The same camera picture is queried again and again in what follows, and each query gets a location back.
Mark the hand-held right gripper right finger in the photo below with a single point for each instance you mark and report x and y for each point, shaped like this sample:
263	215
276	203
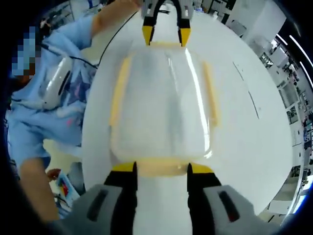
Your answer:
215	208

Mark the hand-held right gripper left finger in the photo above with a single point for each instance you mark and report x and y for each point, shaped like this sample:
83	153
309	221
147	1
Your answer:
105	208

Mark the clear storage box yellow latches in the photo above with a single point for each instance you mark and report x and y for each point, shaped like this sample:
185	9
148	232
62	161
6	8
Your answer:
159	98

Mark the colourful printed packet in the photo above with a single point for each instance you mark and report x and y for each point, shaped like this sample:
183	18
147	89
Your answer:
64	183

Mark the white chest-worn device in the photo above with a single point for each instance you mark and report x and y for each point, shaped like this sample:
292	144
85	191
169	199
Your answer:
56	83

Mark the operator in light blue shirt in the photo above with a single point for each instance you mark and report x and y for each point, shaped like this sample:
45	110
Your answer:
29	122

